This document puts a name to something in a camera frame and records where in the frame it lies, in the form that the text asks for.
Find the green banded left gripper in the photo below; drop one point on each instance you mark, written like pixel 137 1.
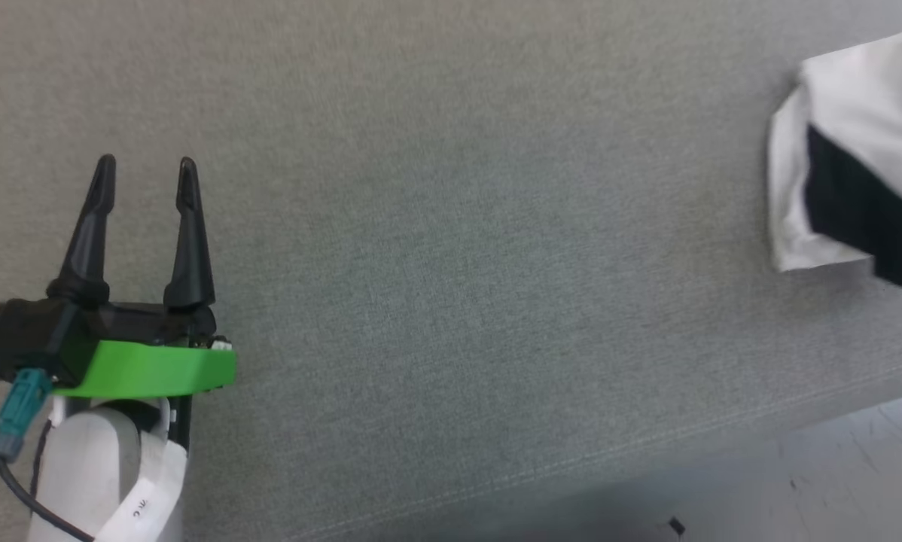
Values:
pixel 150 369

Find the black and white T-shirt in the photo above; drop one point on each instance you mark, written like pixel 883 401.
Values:
pixel 873 98

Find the grey fabric sofa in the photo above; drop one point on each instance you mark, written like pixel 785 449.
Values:
pixel 421 226

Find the small black floor scrap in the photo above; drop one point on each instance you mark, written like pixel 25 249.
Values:
pixel 677 526

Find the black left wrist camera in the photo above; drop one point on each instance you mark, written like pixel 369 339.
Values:
pixel 7 339

